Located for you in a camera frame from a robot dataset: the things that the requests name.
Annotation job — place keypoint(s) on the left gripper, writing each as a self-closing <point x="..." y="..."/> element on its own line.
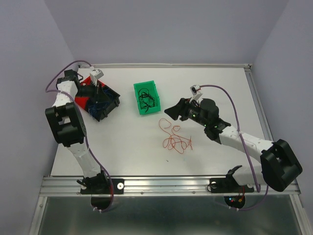
<point x="98" y="91"/>

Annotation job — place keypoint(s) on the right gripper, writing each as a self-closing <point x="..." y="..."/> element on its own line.
<point x="180" y="108"/>

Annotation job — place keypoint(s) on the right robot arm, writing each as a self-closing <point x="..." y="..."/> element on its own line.
<point x="271" y="163"/>

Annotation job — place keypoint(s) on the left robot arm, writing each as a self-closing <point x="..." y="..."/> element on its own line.
<point x="68" y="128"/>

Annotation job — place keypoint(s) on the black plastic bin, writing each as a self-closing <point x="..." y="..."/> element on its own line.
<point x="101" y="110"/>

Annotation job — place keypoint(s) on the red plastic bin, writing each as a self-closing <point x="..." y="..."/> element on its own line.
<point x="82" y="101"/>

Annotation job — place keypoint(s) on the green plastic bin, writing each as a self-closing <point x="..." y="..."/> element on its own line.
<point x="147" y="98"/>

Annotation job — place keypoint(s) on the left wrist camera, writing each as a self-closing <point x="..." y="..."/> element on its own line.
<point x="95" y="75"/>

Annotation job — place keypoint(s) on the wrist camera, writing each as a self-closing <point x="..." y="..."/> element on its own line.
<point x="95" y="75"/>
<point x="196" y="93"/>

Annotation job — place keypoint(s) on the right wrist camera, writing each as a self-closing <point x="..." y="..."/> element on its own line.
<point x="196" y="93"/>

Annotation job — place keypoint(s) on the aluminium back rail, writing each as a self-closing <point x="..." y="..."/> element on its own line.
<point x="170" y="65"/>

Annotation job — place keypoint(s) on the aluminium rail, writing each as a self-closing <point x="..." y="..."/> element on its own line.
<point x="135" y="186"/>
<point x="170" y="65"/>
<point x="259" y="107"/>

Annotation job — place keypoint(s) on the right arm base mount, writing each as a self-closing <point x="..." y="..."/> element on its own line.
<point x="227" y="184"/>

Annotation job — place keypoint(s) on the aluminium right rail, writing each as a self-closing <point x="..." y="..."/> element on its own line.
<point x="259" y="107"/>

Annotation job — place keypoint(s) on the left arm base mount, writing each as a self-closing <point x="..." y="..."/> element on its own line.
<point x="118" y="187"/>

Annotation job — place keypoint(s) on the aluminium front rail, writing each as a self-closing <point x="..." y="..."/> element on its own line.
<point x="135" y="186"/>

